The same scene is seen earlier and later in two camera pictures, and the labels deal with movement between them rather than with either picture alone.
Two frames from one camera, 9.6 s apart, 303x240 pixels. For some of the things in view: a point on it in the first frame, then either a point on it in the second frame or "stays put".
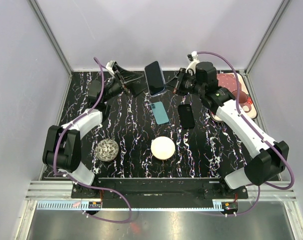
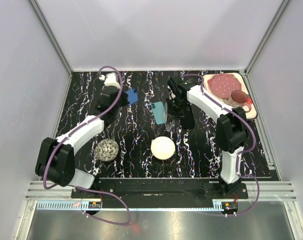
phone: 186,116 stays put
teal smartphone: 160,115 stays put
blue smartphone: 155,78 to 132,96
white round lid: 163,148 stays put
